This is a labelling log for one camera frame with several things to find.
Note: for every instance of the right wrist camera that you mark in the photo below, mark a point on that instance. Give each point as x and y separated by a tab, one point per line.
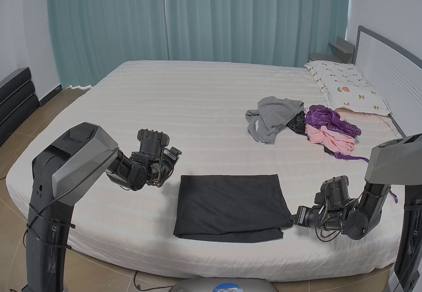
334	190

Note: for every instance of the blue-green curtain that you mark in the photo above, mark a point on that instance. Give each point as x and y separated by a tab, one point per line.
105	16
257	6

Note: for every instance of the pile of clothes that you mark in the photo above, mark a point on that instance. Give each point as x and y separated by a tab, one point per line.
329	139

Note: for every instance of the grey garment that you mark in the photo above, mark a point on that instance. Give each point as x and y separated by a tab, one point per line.
273	112

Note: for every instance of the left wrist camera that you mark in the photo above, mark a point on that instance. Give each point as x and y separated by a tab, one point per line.
152	142

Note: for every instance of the bed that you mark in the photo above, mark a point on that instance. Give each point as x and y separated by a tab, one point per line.
184	112

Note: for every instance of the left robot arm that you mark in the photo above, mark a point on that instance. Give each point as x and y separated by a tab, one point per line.
75	152

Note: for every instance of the black garment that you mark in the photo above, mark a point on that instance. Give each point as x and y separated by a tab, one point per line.
230	205

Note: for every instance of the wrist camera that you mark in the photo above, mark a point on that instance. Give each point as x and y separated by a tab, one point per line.
152	142
334	190

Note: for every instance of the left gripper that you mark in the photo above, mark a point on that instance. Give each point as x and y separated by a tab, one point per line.
170	156

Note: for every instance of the black chest of drawers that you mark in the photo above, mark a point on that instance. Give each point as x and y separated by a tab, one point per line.
15	99

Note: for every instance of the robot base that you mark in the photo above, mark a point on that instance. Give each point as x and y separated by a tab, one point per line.
222	285

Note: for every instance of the grey bedside table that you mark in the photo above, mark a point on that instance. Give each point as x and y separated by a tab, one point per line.
339	49

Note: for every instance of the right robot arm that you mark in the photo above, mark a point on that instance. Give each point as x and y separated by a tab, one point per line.
392	158

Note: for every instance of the white printed pillow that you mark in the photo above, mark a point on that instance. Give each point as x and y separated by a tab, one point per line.
349	86

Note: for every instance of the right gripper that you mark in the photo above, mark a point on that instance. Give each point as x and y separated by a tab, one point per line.
307	216

